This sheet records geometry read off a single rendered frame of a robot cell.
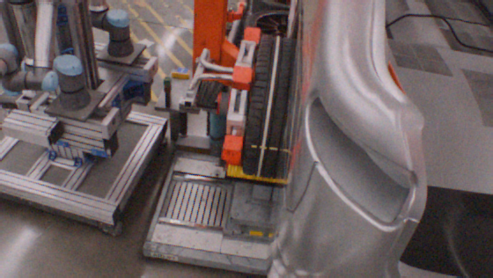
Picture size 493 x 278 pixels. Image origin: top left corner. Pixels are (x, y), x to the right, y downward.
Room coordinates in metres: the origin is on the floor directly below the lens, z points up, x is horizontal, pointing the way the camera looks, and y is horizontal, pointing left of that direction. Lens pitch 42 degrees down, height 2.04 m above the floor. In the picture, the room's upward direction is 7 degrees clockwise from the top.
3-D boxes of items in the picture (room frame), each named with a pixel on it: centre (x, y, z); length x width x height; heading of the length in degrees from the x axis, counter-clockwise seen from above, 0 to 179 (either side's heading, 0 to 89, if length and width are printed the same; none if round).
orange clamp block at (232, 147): (1.25, 0.06, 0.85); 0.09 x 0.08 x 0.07; 178
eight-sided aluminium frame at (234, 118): (1.56, 0.05, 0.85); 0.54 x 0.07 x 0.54; 178
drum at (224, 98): (1.56, 0.12, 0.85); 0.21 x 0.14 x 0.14; 88
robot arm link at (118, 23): (1.96, 0.78, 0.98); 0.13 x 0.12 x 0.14; 67
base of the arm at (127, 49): (1.95, 0.77, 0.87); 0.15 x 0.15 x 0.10
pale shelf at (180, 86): (2.15, 0.50, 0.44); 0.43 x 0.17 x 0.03; 178
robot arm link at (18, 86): (1.19, 0.92, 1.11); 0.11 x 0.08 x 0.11; 96
